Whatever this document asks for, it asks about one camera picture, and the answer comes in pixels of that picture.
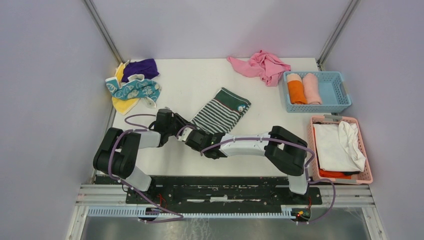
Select teal patterned towel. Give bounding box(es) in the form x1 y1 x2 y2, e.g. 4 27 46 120
105 74 162 109

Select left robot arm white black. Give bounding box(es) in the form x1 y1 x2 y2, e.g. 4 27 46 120
93 108 196 204

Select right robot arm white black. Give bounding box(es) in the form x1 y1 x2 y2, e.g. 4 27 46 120
175 125 314 204

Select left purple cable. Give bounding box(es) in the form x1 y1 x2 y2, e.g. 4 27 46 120
108 113 184 224

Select light pink rolled towel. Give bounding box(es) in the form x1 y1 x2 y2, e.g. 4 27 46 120
302 73 323 105

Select pink plastic basket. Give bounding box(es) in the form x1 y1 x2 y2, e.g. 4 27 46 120
307 115 373 185

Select blue plastic basket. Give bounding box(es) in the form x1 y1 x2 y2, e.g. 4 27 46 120
278 71 352 113

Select blue slotted cable duct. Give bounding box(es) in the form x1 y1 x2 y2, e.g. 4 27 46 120
87 206 295 220

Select aluminium frame rails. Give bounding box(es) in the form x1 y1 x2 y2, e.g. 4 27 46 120
66 184 387 240

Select white cloth in basket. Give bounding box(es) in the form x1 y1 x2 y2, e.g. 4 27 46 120
313 121 366 172

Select pink crumpled towel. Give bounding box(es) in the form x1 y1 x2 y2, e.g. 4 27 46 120
226 50 291 87

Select orange rolled towel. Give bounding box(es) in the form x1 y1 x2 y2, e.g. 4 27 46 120
286 73 307 105

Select yellow towel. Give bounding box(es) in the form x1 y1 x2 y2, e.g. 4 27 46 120
112 60 140 116

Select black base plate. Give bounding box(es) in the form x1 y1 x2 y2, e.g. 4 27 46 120
94 174 323 215

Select green white striped towel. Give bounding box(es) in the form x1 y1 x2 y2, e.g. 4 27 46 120
190 87 251 134

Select purple towel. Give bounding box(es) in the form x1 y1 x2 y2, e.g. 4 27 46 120
121 58 160 83

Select orange cloth in basket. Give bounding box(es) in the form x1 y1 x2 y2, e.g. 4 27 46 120
319 168 352 180

